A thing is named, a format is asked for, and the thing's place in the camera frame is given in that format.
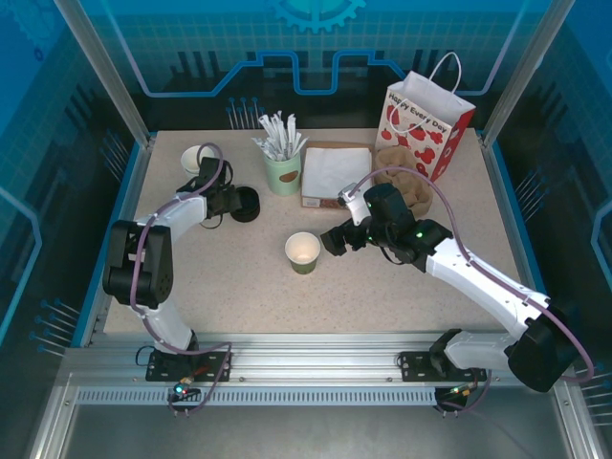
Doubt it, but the green paper coffee cup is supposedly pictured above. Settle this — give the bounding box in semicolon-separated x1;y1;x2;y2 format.
284;231;321;275

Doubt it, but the brown pulp cup carrier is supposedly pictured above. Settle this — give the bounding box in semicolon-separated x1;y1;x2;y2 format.
374;147;431;192

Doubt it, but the white red paper gift bag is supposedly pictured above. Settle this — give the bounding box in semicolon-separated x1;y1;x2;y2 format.
374;51;477;186

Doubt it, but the stack of black lids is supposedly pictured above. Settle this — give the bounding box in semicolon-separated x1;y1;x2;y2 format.
231;186;262;224

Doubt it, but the cardboard napkin box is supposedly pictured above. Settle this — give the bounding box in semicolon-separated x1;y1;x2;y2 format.
299;141;375;210

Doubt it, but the stack of paper cups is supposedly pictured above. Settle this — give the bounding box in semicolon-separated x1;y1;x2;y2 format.
181;145;216;176

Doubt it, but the green straw holder cup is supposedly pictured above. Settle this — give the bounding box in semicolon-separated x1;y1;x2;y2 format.
264;151;302;196

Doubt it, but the left base LED connector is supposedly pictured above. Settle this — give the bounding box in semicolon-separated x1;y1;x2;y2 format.
169;377;201;402

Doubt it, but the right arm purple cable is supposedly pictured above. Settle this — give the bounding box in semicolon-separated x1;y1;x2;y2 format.
353;166;597;417

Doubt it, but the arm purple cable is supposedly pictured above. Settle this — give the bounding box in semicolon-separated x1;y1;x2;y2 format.
128;142;235;417
353;166;597;417

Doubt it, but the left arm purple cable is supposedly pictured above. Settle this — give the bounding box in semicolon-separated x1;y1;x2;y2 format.
128;142;235;417

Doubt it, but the aluminium side rail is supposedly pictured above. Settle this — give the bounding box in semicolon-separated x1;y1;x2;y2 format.
479;136;556;348
78;136;157;348

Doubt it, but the aluminium front rail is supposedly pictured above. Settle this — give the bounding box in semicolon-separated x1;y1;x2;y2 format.
61;329;573;386

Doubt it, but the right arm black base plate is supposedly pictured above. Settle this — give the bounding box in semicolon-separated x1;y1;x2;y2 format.
399;351;489;383

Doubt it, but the slotted grey cable duct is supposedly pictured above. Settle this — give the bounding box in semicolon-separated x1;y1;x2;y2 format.
76;386;439;407

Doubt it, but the aluminium frame post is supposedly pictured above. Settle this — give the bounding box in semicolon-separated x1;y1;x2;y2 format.
479;0;578;147
52;0;158;147

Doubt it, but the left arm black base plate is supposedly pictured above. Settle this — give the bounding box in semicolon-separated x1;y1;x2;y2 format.
145;347;234;383

